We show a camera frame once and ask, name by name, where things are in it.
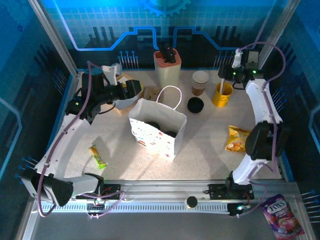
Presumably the aluminium frame post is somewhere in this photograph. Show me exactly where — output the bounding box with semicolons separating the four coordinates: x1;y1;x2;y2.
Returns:
27;0;81;77
251;0;301;76

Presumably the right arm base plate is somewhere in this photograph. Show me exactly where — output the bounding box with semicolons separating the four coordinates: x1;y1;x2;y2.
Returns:
208;183;255;201

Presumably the stack of black lids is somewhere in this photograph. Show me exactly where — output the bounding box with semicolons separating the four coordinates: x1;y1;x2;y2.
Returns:
187;96;205;114

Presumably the brown cardboard cup carrier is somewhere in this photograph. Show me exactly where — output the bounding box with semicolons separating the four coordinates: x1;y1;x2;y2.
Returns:
142;86;164;104

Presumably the left aluminium frame post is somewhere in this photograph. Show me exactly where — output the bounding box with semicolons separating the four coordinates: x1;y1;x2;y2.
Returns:
27;0;81;77

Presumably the aluminium frame base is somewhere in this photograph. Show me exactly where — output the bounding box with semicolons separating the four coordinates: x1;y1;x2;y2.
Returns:
14;179;316;240

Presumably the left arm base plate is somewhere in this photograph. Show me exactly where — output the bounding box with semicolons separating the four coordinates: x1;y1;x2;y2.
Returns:
75;183;122;201

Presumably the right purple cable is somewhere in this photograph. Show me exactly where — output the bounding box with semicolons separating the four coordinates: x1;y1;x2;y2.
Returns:
237;41;287;218

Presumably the beige knife block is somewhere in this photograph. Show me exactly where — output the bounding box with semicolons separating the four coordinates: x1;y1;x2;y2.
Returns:
153;48;182;87

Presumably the green snack bar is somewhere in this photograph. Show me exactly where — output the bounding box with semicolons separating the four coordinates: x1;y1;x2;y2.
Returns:
88;145;108;170

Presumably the white slotted cable duct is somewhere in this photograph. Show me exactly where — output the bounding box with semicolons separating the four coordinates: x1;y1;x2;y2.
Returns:
38;201;231;214

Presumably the right aluminium frame post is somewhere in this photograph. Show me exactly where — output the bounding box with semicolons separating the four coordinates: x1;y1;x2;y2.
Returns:
251;0;301;76

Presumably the stack of paper cups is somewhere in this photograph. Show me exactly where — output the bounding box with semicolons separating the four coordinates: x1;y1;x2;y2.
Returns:
191;70;210;96

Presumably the black round knob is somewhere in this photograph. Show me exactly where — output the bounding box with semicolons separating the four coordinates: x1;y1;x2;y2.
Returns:
184;196;198;210

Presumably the yellow chips packet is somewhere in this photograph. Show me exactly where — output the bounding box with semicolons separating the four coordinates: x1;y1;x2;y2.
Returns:
224;124;252;153

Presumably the yellow utensil holder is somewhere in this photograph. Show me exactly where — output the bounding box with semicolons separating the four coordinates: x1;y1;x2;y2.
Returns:
211;81;234;108

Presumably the black knife handle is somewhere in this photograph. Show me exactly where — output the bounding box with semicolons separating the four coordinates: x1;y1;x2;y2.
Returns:
156;41;167;62
163;42;177;64

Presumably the brown cardboard napkin box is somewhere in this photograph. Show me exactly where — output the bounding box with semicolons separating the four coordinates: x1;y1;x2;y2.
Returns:
115;71;145;116

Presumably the purple candy bag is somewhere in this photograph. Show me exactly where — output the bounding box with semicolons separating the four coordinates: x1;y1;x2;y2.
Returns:
259;193;306;240

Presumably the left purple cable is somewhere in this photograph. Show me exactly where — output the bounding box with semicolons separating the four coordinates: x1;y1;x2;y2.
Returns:
36;61;125;220

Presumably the white paper napkin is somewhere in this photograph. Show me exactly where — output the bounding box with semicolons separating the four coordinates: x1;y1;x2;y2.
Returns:
114;93;140;111

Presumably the purple cable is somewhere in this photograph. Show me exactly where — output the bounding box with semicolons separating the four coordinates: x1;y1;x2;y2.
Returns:
237;41;287;218
36;61;125;220

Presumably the white paper carry bag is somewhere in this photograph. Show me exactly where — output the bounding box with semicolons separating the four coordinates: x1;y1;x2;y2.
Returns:
128;85;188;162

